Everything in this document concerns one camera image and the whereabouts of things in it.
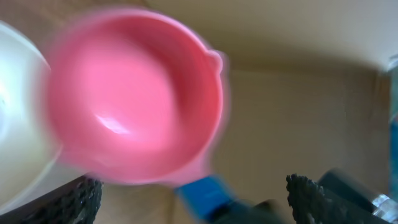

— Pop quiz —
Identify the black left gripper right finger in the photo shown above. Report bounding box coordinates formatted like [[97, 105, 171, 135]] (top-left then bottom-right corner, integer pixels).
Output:
[[286, 173, 392, 224]]

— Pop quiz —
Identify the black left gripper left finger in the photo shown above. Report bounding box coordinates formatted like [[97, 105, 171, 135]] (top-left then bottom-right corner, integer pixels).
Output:
[[1, 176, 103, 224]]

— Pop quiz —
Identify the pink scoop blue handle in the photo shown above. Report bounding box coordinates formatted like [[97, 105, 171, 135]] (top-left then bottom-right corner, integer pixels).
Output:
[[44, 7, 234, 223]]

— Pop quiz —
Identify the white bowl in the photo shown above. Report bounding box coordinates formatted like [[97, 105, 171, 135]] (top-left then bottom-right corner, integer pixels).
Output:
[[1, 22, 59, 213]]

